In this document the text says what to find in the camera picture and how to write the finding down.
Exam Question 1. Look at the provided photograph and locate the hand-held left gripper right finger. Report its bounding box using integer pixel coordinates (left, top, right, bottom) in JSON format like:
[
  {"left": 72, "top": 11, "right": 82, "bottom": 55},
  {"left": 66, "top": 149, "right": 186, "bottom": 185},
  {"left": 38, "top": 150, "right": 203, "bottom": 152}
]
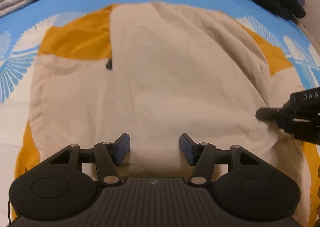
[{"left": 179, "top": 133, "right": 260, "bottom": 187}]

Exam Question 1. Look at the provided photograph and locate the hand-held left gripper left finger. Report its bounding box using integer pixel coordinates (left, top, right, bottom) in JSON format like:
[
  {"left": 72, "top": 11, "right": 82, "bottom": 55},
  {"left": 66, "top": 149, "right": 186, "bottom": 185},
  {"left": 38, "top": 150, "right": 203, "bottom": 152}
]
[{"left": 46, "top": 133, "right": 131, "bottom": 187}]

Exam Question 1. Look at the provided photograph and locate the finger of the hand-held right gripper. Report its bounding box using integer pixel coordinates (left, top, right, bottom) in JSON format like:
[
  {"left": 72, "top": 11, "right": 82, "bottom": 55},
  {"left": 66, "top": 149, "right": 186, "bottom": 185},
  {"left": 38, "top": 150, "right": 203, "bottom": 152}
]
[{"left": 255, "top": 107, "right": 285, "bottom": 122}]

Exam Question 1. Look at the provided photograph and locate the beige and yellow hoodie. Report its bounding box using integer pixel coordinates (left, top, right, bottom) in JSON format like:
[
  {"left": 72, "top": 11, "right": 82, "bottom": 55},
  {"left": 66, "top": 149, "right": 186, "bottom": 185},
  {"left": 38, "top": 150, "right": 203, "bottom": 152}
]
[{"left": 14, "top": 2, "right": 320, "bottom": 227}]

